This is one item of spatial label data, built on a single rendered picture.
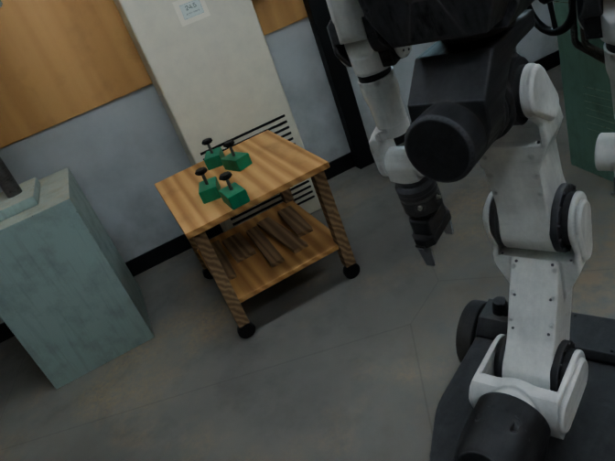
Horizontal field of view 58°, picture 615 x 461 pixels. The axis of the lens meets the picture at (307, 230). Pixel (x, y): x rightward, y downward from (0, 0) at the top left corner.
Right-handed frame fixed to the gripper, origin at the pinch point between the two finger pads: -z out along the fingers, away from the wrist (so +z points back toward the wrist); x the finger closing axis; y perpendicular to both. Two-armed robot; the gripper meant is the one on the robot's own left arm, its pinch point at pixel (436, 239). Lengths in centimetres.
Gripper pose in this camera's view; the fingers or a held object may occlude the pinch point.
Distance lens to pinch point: 133.6
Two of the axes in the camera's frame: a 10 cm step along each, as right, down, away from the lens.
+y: -7.4, -0.9, 6.6
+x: 5.3, -6.8, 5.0
